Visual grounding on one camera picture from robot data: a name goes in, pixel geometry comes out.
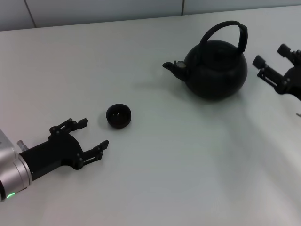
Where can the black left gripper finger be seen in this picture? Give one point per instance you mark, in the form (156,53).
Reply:
(68,124)
(94,153)

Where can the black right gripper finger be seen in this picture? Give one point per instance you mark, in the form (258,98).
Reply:
(268,71)
(288,51)

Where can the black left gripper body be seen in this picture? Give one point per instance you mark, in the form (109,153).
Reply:
(54,150)

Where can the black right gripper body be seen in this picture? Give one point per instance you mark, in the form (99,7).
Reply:
(292,82)

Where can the small black teacup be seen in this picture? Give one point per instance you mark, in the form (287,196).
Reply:
(118,116)

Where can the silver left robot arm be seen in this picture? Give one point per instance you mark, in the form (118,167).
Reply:
(11,164)

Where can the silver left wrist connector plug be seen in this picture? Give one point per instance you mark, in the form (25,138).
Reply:
(22,144)

